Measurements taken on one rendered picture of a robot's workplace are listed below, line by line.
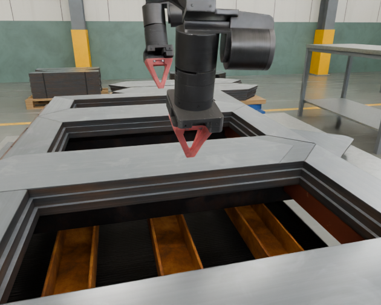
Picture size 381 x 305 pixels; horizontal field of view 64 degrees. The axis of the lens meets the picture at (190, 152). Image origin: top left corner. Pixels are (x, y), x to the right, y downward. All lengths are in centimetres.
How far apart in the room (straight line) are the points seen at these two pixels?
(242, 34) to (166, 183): 33
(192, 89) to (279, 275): 26
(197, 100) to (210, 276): 23
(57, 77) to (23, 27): 303
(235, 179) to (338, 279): 31
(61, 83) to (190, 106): 480
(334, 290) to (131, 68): 759
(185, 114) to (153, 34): 42
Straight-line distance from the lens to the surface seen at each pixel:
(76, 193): 62
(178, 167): 64
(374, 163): 111
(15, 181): 67
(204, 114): 43
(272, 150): 75
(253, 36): 42
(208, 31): 41
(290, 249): 72
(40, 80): 524
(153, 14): 83
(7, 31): 816
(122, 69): 784
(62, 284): 68
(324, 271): 42
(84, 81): 515
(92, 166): 68
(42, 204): 63
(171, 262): 68
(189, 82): 42
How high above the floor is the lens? 113
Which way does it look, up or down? 22 degrees down
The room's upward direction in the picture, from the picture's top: straight up
